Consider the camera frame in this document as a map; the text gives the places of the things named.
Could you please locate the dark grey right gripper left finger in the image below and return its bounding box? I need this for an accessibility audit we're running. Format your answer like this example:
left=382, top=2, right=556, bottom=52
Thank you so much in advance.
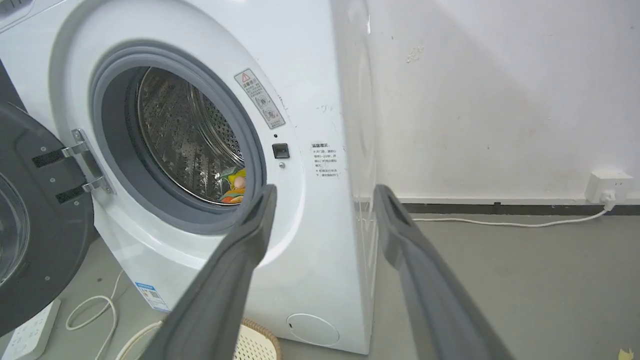
left=139, top=184, right=278, bottom=360

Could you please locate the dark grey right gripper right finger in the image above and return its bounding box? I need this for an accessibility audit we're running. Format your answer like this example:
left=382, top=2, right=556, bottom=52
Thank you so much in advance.
left=373, top=184, right=514, bottom=360

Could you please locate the white woven laundry basket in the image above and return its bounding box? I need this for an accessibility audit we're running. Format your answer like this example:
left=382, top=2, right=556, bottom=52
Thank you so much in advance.
left=233, top=318, right=283, bottom=360

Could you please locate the dark grey washing machine door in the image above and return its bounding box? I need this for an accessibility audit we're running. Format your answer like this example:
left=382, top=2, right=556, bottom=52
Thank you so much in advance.
left=0, top=59, right=96, bottom=337

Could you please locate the white front-load washing machine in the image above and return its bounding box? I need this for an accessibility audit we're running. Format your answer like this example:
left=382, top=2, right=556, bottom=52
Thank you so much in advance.
left=0, top=0, right=379, bottom=356

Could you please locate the colourful cloth in drum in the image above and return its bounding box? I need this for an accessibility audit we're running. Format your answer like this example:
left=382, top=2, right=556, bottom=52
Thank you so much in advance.
left=216, top=167, right=247, bottom=204

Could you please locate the white power strip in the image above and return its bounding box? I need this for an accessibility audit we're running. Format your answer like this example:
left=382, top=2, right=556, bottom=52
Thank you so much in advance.
left=1, top=298, right=62, bottom=360

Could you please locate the white power strip cable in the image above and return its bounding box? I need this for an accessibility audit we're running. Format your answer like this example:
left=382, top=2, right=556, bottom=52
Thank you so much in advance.
left=65, top=270, right=164, bottom=360

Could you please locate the white wall power socket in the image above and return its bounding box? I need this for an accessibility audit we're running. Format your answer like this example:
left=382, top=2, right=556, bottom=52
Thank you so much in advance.
left=585, top=170, right=635, bottom=204

